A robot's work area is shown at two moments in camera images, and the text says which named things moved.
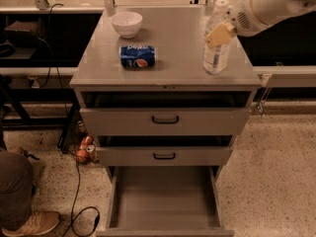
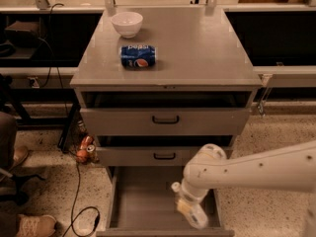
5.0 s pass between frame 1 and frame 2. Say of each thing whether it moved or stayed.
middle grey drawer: stayed
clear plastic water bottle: moved
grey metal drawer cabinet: stayed
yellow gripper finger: moved
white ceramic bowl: stayed
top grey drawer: stayed
